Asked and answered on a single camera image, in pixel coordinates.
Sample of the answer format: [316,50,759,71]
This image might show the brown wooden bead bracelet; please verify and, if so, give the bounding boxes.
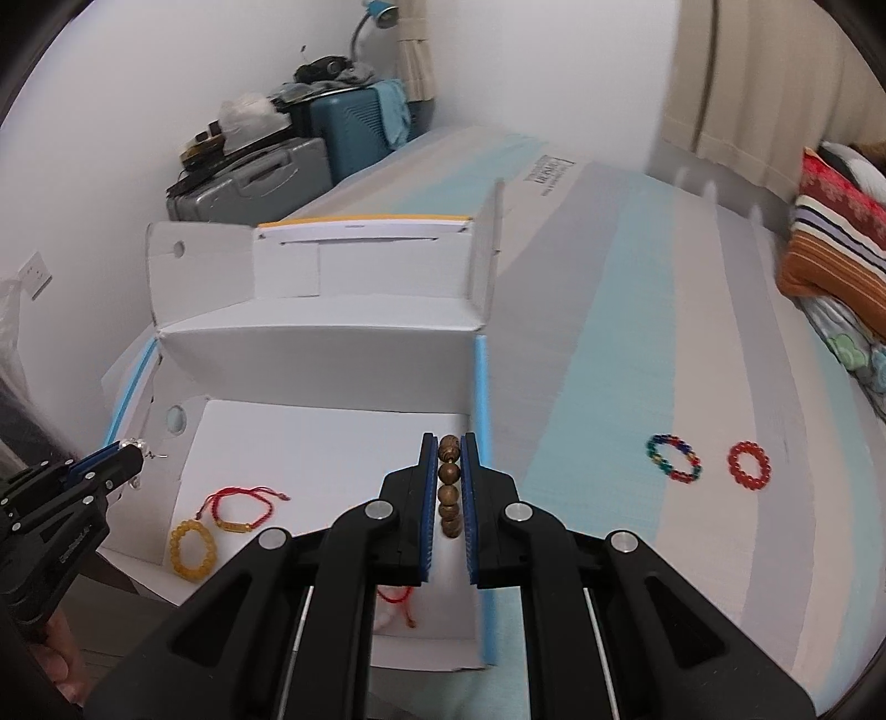
[437,433,464,542]

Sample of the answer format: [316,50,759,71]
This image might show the white wall socket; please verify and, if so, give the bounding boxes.
[18,250,53,300]

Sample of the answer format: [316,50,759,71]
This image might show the open cardboard box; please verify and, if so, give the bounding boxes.
[99,177,506,672]

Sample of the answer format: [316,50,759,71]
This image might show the beige side curtain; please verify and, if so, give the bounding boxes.
[396,0,437,102]

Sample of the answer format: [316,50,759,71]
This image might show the striped bed sheet mattress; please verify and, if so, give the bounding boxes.
[310,127,884,718]

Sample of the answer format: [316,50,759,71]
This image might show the grey suitcase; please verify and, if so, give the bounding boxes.
[167,138,332,227]

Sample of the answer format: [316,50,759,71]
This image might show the teal suitcase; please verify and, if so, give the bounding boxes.
[285,80,411,184]

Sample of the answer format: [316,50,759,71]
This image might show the red cord bracelet small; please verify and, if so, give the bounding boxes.
[194,486,291,534]

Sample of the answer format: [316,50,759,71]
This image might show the multicolour bead bracelet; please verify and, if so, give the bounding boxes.
[646,432,703,485]

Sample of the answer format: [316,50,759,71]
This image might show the red bead bracelet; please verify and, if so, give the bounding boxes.
[727,439,774,492]

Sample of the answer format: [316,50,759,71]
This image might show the person's left hand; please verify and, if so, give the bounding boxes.
[29,609,90,707]

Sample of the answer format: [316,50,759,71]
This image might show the yellow bead bracelet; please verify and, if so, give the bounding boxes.
[168,519,219,581]

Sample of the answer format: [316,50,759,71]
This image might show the brown fuzzy blanket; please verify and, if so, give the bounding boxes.
[818,141,884,183]

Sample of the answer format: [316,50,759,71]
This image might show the floral quilt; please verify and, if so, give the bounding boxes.
[799,297,886,419]

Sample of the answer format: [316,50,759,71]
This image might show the white plastic bag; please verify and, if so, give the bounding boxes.
[218,93,290,152]

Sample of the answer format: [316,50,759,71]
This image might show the blue desk lamp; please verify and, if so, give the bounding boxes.
[348,0,399,61]

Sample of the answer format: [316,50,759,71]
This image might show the beige window curtain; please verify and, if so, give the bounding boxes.
[661,0,884,201]

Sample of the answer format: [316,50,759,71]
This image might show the pearl earrings cluster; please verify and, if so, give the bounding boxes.
[120,438,168,491]

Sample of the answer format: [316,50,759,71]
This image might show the striped orange pillow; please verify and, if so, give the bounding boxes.
[775,145,886,327]

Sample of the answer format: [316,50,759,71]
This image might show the red cord gold charm bracelet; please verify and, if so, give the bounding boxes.
[375,585,419,630]

